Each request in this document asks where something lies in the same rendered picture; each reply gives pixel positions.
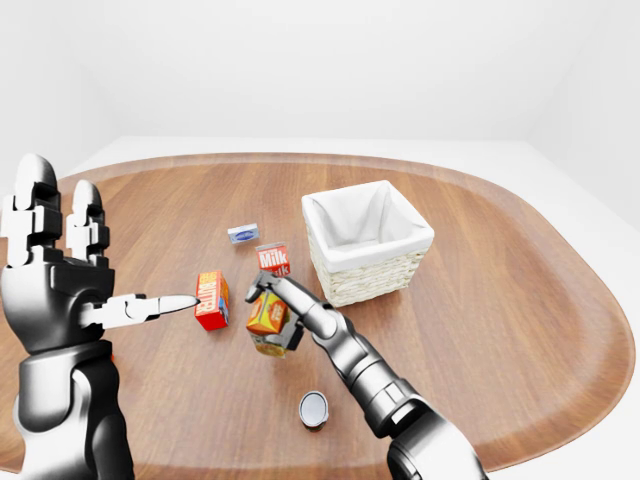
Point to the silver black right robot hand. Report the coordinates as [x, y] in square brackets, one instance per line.
[295, 305]

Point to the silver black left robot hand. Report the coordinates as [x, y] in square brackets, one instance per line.
[47, 295]

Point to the orange juice carton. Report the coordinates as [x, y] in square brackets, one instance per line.
[267, 325]

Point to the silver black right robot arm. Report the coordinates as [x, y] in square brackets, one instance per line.
[395, 400]

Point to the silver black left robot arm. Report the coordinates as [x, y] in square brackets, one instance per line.
[65, 410]

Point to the white lined wicker basket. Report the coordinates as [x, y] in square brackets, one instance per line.
[367, 240]

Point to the red milk carton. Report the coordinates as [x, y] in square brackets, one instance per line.
[273, 259]

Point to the red butter box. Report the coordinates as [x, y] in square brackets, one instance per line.
[212, 300]

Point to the small blue grey box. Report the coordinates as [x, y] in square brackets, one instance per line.
[243, 233]

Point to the silver lidded tin can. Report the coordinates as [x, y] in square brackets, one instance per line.
[313, 410]

